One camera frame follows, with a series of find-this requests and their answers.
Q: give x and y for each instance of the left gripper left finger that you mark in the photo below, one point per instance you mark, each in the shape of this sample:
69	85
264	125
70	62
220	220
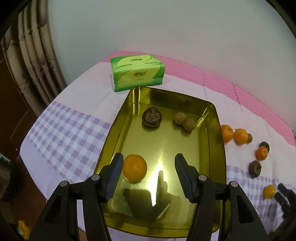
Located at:
59	220

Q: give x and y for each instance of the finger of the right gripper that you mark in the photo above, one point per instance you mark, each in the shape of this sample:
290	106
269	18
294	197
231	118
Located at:
282	201
288	193

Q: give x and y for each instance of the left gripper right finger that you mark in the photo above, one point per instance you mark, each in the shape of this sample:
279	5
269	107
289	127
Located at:
239	219

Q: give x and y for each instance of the green tissue pack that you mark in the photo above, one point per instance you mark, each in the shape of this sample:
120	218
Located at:
136	70

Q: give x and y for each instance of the gold and red toffee tin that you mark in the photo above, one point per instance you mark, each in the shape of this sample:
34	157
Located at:
156	206

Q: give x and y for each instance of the dark brown mangosteen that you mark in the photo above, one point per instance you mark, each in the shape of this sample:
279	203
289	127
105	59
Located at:
266	145
152	117
254	169

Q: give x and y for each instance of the orange tangerine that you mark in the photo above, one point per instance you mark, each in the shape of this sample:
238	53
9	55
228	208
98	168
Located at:
241	136
227	133
261	153
269	192
134	168

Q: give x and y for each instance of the small brown longan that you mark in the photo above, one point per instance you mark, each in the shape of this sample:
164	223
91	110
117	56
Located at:
250	138
180	118
189	124

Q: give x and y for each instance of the pink purple checked tablecloth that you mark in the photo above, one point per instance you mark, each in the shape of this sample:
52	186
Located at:
66	140

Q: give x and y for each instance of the yellow plastic knob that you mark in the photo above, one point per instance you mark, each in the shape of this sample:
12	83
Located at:
23	230

